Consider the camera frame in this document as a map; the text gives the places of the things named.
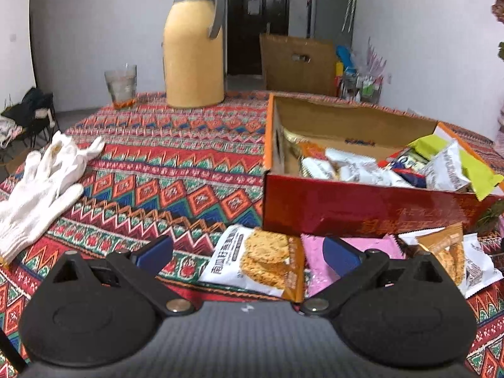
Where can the white folded umbrella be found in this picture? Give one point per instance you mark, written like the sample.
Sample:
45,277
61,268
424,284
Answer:
349,6

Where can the glass cup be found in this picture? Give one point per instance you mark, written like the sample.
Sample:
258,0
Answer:
120,86

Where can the pink snack packet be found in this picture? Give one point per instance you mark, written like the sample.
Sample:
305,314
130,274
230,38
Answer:
315,267

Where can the white grey snack packet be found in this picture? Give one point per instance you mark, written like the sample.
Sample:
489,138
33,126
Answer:
317,169
354,165
445,169
478,267

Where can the black folding chair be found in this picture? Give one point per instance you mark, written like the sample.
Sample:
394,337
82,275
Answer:
31,110

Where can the patterned tablecloth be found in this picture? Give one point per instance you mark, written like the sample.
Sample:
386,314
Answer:
157,173

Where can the yellow thermos jug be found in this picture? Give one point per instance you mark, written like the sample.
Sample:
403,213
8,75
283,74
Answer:
193,55

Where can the dried rose bouquet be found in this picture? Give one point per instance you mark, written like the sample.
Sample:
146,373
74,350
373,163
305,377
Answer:
498,8

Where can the dark door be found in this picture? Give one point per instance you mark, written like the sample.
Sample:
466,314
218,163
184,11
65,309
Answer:
240,47

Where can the pink ceramic vase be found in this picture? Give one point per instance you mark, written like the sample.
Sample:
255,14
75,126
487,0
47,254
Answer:
501,126

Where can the yellow bag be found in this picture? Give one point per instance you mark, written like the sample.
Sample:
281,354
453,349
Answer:
338,67

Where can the red cardboard box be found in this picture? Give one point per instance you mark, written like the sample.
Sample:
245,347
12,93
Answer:
354,212

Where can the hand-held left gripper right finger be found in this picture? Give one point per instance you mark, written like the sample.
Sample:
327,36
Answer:
340,256

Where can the blue plastic item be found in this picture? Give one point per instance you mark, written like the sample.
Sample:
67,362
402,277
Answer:
346,57

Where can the green snack packet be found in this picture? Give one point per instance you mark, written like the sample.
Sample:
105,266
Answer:
480,173

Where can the paper notice on door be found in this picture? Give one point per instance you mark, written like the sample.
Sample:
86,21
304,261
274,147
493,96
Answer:
254,4

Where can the pile of clothes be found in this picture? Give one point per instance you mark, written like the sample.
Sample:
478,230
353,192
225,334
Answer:
10,132

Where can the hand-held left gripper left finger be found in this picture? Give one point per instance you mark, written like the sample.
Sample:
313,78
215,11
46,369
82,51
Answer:
153,254

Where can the purple dried grass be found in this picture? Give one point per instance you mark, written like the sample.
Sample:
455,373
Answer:
376,59

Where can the grey refrigerator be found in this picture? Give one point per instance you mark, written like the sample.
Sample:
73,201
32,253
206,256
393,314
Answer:
327,19

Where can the white cotton glove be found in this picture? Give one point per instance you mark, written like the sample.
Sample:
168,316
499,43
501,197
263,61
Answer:
31,204
75,153

